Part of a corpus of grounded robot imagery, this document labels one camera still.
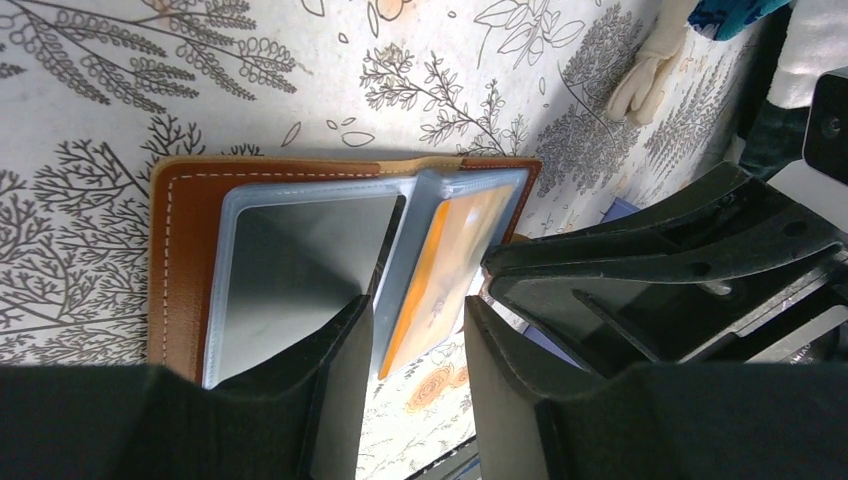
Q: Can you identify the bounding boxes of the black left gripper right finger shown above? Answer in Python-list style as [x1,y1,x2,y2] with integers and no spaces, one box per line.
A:
[464,296,847,479]

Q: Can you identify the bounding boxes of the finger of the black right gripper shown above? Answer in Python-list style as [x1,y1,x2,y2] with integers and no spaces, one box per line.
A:
[491,266,847,378]
[483,163,847,294]

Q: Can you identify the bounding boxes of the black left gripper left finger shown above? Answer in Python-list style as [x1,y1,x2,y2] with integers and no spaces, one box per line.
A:
[1,295,373,479]

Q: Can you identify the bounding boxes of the orange credit card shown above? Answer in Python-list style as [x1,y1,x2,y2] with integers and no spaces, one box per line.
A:
[377,185,515,380]

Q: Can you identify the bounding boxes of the brown leather card holder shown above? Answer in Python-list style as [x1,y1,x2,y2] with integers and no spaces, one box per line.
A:
[147,155,542,383]

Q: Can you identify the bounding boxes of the dark grey VIP card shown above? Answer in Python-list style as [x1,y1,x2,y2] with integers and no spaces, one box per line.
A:
[202,193,406,388]

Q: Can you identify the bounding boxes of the blue three-compartment organizer box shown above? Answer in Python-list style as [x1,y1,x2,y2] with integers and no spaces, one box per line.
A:
[516,197,641,369]

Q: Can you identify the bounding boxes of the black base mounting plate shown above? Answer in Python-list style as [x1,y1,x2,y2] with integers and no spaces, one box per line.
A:
[407,453,482,480]

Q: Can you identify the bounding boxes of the black white checkered pillow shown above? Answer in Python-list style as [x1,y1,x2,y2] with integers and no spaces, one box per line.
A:
[739,0,847,180]

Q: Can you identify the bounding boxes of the blue shark print cloth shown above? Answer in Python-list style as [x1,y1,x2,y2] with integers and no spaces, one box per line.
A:
[606,0,793,127]

